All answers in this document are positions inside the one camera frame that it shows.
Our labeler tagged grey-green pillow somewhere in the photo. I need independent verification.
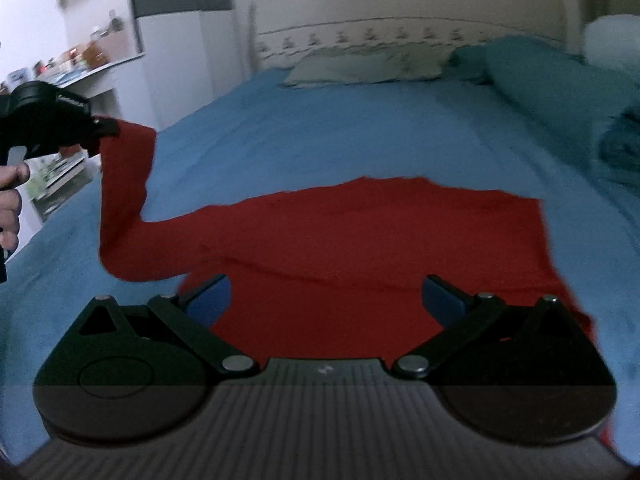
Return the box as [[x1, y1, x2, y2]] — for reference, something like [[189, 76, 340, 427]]
[[283, 43, 452, 89]]

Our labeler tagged teal blanket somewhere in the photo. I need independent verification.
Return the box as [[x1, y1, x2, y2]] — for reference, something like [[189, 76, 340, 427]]
[[446, 36, 640, 187]]

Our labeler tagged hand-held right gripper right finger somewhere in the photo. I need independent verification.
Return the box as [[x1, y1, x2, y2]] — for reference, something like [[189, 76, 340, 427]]
[[392, 274, 601, 380]]

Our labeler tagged white wardrobe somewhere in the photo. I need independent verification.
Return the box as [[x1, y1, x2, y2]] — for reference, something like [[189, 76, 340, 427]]
[[127, 0, 257, 132]]

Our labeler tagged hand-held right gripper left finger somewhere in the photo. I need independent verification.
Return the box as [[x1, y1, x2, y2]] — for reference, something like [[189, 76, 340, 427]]
[[66, 273, 260, 375]]

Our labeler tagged white pillow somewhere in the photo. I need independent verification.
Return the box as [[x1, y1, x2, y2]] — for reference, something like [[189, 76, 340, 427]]
[[583, 15, 640, 79]]

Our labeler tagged red garment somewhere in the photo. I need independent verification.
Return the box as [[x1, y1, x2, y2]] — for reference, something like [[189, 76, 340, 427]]
[[99, 119, 617, 466]]

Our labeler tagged person's left hand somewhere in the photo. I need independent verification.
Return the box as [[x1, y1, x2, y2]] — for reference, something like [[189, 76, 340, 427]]
[[0, 162, 31, 252]]

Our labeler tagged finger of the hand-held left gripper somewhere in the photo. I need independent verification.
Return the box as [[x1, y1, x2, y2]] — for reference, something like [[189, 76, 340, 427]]
[[88, 116, 121, 158]]

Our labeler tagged white headboard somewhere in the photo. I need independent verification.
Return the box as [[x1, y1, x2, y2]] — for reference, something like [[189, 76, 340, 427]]
[[248, 0, 569, 72]]

